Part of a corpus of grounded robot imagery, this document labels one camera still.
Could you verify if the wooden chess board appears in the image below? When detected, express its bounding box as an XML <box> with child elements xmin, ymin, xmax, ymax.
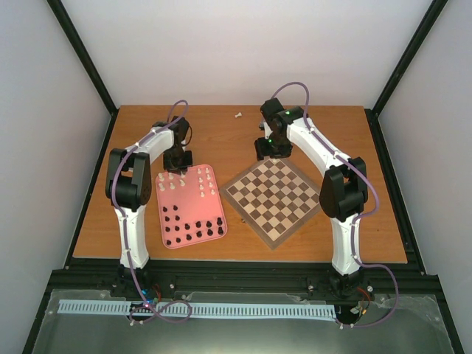
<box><xmin>221</xmin><ymin>158</ymin><xmax>324</xmax><ymax>250</ymax></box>

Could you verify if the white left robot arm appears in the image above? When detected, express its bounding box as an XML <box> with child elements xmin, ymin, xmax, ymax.
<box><xmin>105</xmin><ymin>117</ymin><xmax>192</xmax><ymax>270</ymax></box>

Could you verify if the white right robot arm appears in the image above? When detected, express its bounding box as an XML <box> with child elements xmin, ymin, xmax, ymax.
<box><xmin>254</xmin><ymin>98</ymin><xmax>368</xmax><ymax>276</ymax></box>

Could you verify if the light blue cable duct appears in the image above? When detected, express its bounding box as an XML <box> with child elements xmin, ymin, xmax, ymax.
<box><xmin>57</xmin><ymin>299</ymin><xmax>336</xmax><ymax>322</ymax></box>

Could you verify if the black aluminium frame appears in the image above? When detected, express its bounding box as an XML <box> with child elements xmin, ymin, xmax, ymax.
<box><xmin>23</xmin><ymin>0</ymin><xmax>463</xmax><ymax>353</ymax></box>

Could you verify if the pink plastic tray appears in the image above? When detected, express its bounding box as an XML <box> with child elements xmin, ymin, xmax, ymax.
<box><xmin>156</xmin><ymin>164</ymin><xmax>228</xmax><ymax>249</ymax></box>

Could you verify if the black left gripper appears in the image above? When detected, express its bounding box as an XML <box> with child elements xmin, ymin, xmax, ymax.
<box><xmin>163</xmin><ymin>146</ymin><xmax>192</xmax><ymax>176</ymax></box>

